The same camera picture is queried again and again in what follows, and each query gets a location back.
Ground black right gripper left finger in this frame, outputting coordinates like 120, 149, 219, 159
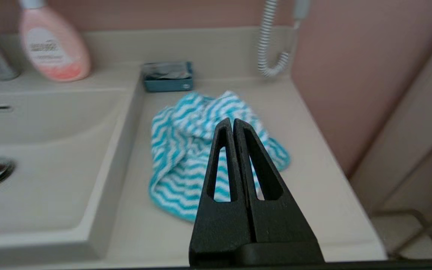
189, 117, 253, 266

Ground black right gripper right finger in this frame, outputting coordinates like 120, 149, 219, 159
233, 118, 320, 243

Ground teal white striped towel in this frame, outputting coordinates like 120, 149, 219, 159
148, 90, 291, 223

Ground beige ceramic sink basin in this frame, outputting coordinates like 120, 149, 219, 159
0, 87, 146, 260

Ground blue soap tray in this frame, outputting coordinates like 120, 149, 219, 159
142, 61, 194, 93

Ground grey sachets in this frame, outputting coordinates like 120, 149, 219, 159
143, 62, 192, 80

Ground pink soap pump bottle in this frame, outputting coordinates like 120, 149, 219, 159
18, 0, 92, 83

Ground white coiled dryer cord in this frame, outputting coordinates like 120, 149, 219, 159
257, 0, 301, 78

